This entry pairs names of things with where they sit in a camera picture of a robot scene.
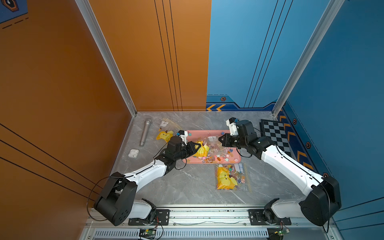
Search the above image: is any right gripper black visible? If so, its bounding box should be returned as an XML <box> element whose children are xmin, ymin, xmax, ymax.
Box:
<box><xmin>217</xmin><ymin>132</ymin><xmax>248</xmax><ymax>149</ymax></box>

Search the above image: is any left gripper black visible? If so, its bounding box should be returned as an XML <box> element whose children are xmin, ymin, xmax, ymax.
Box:
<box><xmin>173</xmin><ymin>141</ymin><xmax>201</xmax><ymax>162</ymax></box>

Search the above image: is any yellow duck ziploc bag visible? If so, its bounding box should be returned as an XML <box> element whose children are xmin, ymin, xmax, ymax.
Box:
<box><xmin>156</xmin><ymin>118</ymin><xmax>182</xmax><ymax>143</ymax></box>
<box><xmin>215</xmin><ymin>163</ymin><xmax>252</xmax><ymax>193</ymax></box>
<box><xmin>193</xmin><ymin>136</ymin><xmax>226</xmax><ymax>159</ymax></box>

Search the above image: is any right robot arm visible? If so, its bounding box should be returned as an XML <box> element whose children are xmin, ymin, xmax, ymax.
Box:
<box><xmin>219</xmin><ymin>118</ymin><xmax>342</xmax><ymax>227</ymax></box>

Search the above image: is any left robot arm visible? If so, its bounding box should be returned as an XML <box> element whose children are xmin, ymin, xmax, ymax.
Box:
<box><xmin>93</xmin><ymin>136</ymin><xmax>202</xmax><ymax>226</ymax></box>

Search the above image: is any pink plastic tray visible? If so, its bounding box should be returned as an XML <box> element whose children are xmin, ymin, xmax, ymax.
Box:
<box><xmin>187</xmin><ymin>130</ymin><xmax>242</xmax><ymax>164</ymax></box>

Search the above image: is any silver microphone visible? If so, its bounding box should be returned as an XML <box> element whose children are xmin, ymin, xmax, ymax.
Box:
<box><xmin>140</xmin><ymin>119</ymin><xmax>152</xmax><ymax>147</ymax></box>

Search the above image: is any black white chessboard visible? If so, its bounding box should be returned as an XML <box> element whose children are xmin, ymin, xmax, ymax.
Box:
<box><xmin>260</xmin><ymin>120</ymin><xmax>292</xmax><ymax>157</ymax></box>

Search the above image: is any white earbuds case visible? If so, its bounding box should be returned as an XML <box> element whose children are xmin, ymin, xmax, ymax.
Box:
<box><xmin>128</xmin><ymin>149</ymin><xmax>140</xmax><ymax>159</ymax></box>

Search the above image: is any left green circuit board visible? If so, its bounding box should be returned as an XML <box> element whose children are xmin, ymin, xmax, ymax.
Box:
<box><xmin>138</xmin><ymin>229</ymin><xmax>157</xmax><ymax>240</ymax></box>

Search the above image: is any green circuit board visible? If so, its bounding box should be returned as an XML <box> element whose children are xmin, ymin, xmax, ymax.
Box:
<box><xmin>138</xmin><ymin>229</ymin><xmax>157</xmax><ymax>240</ymax></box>
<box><xmin>269</xmin><ymin>230</ymin><xmax>290</xmax><ymax>240</ymax></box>

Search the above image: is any right green circuit board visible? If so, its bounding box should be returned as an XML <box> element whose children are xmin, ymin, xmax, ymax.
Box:
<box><xmin>269</xmin><ymin>230</ymin><xmax>290</xmax><ymax>240</ymax></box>

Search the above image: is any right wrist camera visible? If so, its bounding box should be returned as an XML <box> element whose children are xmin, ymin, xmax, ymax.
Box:
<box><xmin>226</xmin><ymin>117</ymin><xmax>239</xmax><ymax>136</ymax></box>

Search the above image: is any aluminium front rail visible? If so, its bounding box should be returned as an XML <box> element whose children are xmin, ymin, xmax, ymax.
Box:
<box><xmin>85</xmin><ymin>206</ymin><xmax>336</xmax><ymax>229</ymax></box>

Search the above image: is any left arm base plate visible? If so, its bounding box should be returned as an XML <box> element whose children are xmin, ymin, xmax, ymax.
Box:
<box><xmin>128</xmin><ymin>209</ymin><xmax>171</xmax><ymax>226</ymax></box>

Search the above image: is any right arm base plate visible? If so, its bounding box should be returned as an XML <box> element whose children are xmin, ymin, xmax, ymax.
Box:
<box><xmin>248</xmin><ymin>209</ymin><xmax>292</xmax><ymax>226</ymax></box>

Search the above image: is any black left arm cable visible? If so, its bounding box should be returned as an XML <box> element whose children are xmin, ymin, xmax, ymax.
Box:
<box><xmin>86</xmin><ymin>140</ymin><xmax>188</xmax><ymax>223</ymax></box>

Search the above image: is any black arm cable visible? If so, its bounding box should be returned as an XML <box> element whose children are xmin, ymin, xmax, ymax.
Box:
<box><xmin>236</xmin><ymin>127</ymin><xmax>332</xmax><ymax>234</ymax></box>
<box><xmin>86</xmin><ymin>140</ymin><xmax>188</xmax><ymax>223</ymax></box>

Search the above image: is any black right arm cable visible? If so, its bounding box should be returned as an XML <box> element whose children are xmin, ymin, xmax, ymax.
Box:
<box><xmin>236</xmin><ymin>127</ymin><xmax>332</xmax><ymax>234</ymax></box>

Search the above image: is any left aluminium corner post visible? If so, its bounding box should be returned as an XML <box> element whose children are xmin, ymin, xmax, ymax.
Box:
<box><xmin>75</xmin><ymin>0</ymin><xmax>137</xmax><ymax>117</ymax></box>

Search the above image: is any aluminium corner post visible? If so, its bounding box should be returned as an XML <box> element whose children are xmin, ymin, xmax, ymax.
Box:
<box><xmin>272</xmin><ymin>0</ymin><xmax>345</xmax><ymax>117</ymax></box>
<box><xmin>75</xmin><ymin>0</ymin><xmax>137</xmax><ymax>117</ymax></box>

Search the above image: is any right aluminium corner post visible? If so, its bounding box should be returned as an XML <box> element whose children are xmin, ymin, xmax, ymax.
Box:
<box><xmin>272</xmin><ymin>0</ymin><xmax>345</xmax><ymax>117</ymax></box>

